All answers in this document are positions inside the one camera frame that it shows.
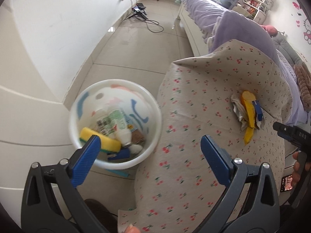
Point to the smartphone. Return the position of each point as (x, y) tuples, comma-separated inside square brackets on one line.
[(286, 183)]

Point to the white toy shelf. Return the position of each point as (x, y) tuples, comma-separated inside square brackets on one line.
[(258, 9)]

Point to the blue biscuit box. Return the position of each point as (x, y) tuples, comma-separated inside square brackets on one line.
[(258, 111)]

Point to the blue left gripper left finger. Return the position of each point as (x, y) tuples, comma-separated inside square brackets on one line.
[(82, 160)]

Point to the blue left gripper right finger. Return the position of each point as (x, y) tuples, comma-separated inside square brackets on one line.
[(218, 160)]

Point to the white cartoon trash bin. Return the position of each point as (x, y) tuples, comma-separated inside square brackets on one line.
[(124, 115)]

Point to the brown knitted pillow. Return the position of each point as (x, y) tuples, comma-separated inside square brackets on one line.
[(304, 84)]

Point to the white bed frame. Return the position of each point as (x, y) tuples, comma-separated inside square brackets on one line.
[(192, 31)]

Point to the green yellow sponge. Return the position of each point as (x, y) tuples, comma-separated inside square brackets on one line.
[(108, 145)]

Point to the purple quilt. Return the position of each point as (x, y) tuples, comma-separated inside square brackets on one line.
[(219, 25)]

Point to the person's right hand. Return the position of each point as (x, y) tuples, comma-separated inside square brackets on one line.
[(295, 175)]

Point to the yellow snack wrapper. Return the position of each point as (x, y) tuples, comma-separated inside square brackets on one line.
[(246, 99)]

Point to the black device on floor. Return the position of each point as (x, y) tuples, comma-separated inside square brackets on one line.
[(138, 12)]

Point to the white plastic drink bottle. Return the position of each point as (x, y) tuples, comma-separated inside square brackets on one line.
[(111, 123)]

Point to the crumpled silver wrapper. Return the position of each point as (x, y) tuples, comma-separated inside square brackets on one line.
[(240, 112)]

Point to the pink plush toy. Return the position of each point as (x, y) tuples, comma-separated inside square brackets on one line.
[(271, 30)]

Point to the cherry print bed sheet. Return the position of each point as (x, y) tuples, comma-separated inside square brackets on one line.
[(175, 188)]

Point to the grey plush toy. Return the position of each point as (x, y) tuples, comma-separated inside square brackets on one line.
[(286, 49)]

